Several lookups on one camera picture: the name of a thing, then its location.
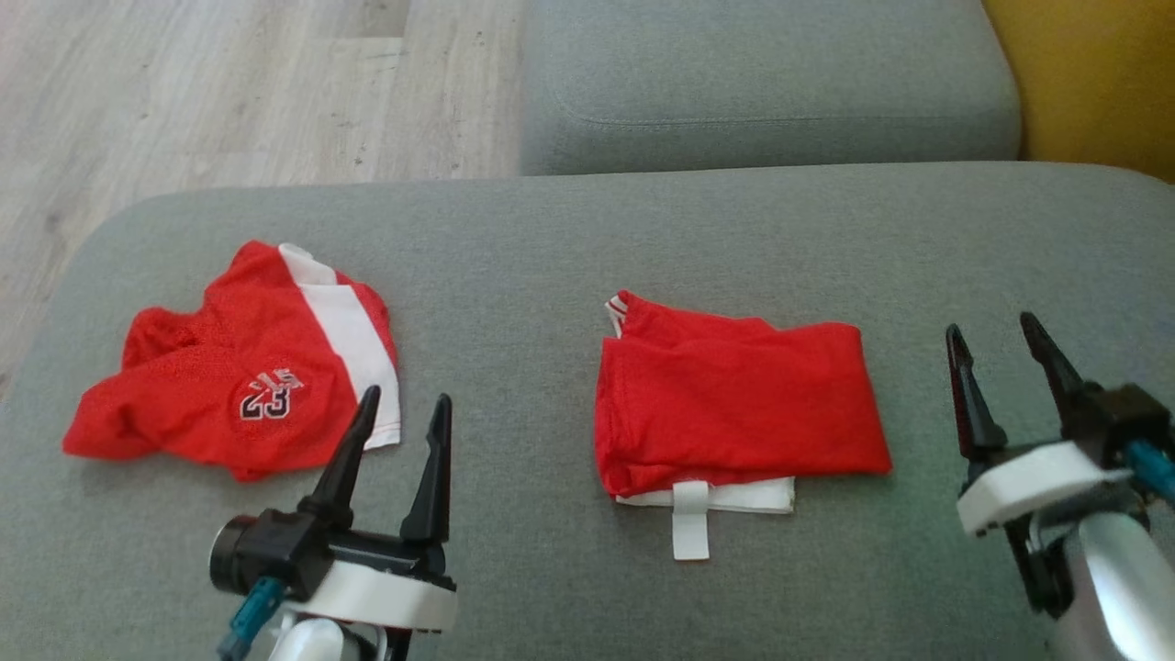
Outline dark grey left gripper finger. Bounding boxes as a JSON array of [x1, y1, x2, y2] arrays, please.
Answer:
[[400, 394, 454, 549], [297, 385, 383, 531]]

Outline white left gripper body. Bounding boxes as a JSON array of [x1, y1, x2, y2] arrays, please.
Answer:
[[275, 528, 459, 636]]

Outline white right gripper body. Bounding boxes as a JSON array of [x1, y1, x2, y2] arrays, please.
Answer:
[[956, 440, 1136, 618]]

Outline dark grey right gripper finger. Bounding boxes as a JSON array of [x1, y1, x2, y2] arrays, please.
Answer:
[[945, 323, 1009, 462], [1018, 311, 1104, 434]]

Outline red white basketball shorts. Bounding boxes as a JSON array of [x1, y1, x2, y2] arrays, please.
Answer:
[[62, 240, 403, 484]]

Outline red basketball jersey number 23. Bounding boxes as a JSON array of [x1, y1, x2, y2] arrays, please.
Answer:
[[594, 290, 894, 562]]

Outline yellow sofa backrest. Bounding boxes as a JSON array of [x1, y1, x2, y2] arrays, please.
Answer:
[[980, 0, 1175, 185]]

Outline wide grey sofa chaise cushion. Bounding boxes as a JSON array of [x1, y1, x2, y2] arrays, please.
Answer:
[[0, 162, 1175, 661]]

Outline grey sofa seat cushion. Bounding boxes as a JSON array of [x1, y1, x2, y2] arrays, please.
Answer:
[[520, 0, 1023, 177]]

